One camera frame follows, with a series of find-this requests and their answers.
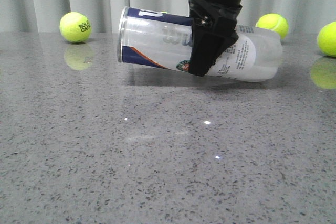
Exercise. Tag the yellow tennis ball far right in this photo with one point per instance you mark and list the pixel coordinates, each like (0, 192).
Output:
(326, 39)

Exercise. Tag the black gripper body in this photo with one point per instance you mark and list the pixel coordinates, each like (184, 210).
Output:
(213, 18)

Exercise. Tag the yellow tennis ball far left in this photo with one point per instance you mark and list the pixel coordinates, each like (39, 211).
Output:
(75, 27)

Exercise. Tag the clear Wilson tennis ball can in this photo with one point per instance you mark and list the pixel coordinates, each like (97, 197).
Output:
(165, 41)

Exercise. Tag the black gripper finger can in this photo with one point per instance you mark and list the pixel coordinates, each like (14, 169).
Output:
(206, 49)

